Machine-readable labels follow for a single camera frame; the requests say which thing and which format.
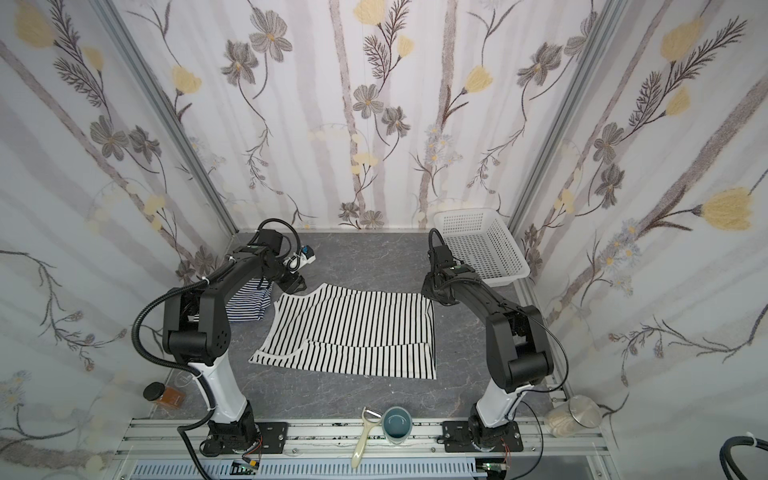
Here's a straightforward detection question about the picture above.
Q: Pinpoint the teal ceramic cup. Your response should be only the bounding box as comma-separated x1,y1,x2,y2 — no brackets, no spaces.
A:
381,406,413,445

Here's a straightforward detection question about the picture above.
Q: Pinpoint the black white striped tank top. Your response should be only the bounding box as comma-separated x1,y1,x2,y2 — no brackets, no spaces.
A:
249,284,437,380

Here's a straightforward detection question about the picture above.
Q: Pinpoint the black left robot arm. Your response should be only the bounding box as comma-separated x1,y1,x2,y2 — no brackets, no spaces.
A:
163,228,315,457

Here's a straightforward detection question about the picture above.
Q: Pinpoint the black corrugated left cable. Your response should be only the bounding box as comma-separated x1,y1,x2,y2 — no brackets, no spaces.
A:
131,217,303,480

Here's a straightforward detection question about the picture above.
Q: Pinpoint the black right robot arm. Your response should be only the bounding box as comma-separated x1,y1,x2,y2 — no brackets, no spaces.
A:
422,244,554,451

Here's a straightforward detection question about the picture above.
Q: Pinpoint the cream handled peeler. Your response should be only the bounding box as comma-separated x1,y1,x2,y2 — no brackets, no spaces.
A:
350,407,382,469

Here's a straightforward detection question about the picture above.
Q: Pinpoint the blue white striped tank top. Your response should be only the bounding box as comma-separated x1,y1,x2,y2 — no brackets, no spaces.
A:
226,278,273,322

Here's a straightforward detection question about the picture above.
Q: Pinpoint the aluminium mounting rail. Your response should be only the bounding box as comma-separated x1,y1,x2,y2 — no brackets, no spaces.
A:
110,416,619,480

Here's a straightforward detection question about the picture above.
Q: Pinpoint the white plastic laundry basket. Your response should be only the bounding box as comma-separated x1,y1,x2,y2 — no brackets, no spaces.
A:
433,208,531,287

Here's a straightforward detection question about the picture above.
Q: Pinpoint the amber spice jar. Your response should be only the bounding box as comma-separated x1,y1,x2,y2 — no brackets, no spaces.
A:
142,382,185,409

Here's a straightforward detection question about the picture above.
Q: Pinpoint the clear glass jar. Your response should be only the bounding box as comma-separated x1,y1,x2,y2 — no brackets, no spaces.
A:
545,395,602,438

